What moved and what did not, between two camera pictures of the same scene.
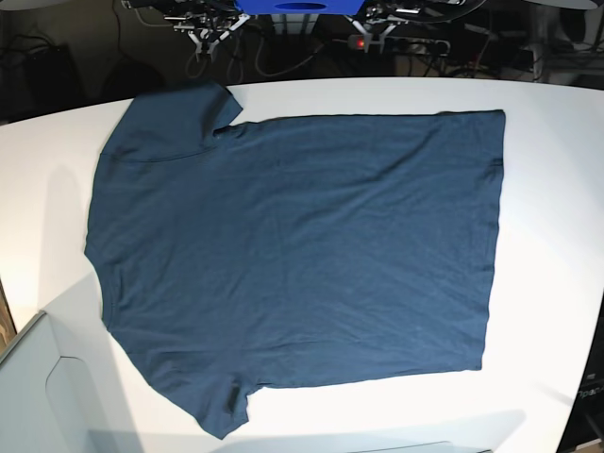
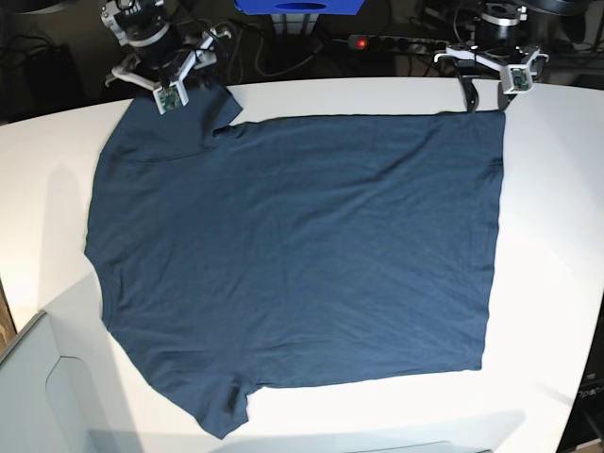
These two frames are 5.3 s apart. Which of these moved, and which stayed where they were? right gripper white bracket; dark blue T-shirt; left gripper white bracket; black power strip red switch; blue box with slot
Moved: left gripper white bracket; right gripper white bracket
Stayed: blue box with slot; dark blue T-shirt; black power strip red switch
